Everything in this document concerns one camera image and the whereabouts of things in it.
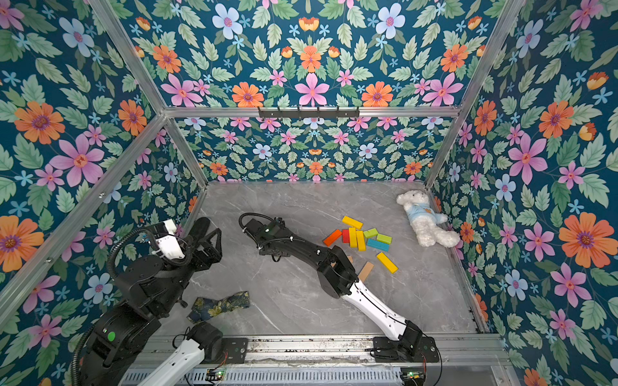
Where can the yellow upright block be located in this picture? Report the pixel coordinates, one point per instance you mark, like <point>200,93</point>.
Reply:
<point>361,242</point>
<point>353,243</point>

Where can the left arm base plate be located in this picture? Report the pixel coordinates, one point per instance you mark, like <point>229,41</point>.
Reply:
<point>230,351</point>

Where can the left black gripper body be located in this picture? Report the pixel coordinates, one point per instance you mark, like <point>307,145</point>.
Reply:
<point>203,262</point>

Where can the green block right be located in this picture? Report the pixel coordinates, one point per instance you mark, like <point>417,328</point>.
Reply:
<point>384,239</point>

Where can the orange block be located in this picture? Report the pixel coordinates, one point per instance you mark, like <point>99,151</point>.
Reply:
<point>333,237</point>

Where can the light green block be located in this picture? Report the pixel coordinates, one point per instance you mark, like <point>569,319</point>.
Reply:
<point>371,233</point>

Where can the yellow upright block right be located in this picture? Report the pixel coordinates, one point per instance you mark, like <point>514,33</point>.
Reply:
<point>361,242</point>

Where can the natural wood block right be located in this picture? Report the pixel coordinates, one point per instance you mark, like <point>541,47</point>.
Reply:
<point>365,271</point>

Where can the yellow block lower right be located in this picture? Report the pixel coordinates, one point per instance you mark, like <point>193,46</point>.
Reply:
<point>388,264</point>

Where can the floral fabric pouch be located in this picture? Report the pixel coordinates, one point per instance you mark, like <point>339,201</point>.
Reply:
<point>204,309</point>

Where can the yellow block at pile top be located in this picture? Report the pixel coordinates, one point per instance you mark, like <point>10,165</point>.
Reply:
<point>352,223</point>

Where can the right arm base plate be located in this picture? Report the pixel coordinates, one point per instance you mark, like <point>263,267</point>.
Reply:
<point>385,350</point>

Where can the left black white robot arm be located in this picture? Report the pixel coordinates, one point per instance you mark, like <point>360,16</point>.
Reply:
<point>150,288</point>

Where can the white teddy bear plush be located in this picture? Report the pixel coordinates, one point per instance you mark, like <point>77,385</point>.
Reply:
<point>425,222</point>

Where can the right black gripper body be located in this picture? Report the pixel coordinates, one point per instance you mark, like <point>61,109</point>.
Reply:
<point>256,227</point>

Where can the red block in pile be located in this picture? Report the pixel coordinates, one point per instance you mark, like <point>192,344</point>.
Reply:
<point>345,236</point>

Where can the black oval remote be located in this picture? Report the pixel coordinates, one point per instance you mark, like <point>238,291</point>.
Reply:
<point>200,228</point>

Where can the white vented strip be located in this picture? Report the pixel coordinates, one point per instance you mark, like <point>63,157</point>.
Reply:
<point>298,376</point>

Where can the yellow upright block left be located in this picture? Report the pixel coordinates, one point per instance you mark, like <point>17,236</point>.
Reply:
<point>353,243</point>

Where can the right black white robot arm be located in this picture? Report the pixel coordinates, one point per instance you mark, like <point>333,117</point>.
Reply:
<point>337,277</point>

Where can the teal block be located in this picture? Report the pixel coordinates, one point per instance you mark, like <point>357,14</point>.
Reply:
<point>375,244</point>

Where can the metal hook rail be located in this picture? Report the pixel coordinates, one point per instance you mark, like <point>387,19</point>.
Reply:
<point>301,113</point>

